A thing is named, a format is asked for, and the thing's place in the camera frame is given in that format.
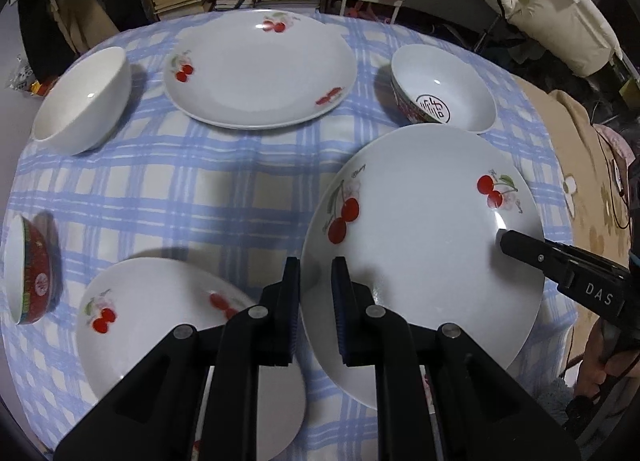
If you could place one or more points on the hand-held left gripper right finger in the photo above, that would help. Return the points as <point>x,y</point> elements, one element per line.
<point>340,313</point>

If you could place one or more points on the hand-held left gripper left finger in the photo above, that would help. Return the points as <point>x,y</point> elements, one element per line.
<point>292,313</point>

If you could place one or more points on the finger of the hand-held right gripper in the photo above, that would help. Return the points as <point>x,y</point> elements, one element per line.
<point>525,248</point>

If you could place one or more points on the white cherry-print plate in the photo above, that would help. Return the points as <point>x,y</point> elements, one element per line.
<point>425,241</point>
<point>165,316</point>
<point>260,71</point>

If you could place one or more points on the white bowl with red pattern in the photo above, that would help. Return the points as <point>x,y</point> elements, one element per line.
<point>450,81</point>

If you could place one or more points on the beige flower-print blanket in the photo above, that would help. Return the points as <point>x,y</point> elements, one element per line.
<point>585,166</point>

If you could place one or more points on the blue plaid tablecloth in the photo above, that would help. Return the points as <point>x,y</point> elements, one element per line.
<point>200,181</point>

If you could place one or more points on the white down jacket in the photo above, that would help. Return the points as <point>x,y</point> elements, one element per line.
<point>550,6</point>

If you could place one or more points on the red patterned bowl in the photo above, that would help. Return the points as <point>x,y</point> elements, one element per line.
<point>37,276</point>

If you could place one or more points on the plain white bowl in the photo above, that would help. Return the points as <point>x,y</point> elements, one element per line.
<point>80,101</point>

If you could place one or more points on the yellow red snack packets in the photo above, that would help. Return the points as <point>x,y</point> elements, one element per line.
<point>25,78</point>

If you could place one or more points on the black garment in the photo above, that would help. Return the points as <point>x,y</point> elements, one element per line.
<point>42,31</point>

